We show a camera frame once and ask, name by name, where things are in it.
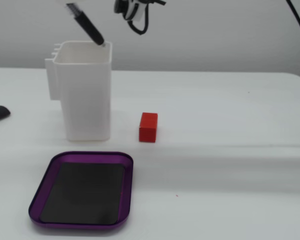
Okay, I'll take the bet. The black clear retractable pen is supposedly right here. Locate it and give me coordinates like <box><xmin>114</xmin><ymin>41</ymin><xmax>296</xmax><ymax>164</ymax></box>
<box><xmin>65</xmin><ymin>2</ymin><xmax>107</xmax><ymax>48</ymax></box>

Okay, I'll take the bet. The white plastic pen holder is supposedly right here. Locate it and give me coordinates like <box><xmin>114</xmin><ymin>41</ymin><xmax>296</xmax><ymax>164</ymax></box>
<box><xmin>44</xmin><ymin>40</ymin><xmax>113</xmax><ymax>143</ymax></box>

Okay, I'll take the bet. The red cube block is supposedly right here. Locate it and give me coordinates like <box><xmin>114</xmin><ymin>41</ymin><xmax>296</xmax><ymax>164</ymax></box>
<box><xmin>138</xmin><ymin>112</ymin><xmax>159</xmax><ymax>144</ymax></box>

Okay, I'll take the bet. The purple tray black mat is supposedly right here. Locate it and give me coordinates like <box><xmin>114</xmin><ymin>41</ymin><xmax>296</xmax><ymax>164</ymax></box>
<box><xmin>28</xmin><ymin>151</ymin><xmax>134</xmax><ymax>230</ymax></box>

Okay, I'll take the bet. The black camera with white mount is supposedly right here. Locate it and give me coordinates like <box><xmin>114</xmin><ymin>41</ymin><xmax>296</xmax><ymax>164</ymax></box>
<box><xmin>113</xmin><ymin>0</ymin><xmax>147</xmax><ymax>23</ymax></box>

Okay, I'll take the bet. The black camera cable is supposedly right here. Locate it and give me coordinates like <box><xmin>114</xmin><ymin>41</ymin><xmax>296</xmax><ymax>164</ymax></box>
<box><xmin>127</xmin><ymin>0</ymin><xmax>167</xmax><ymax>36</ymax></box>

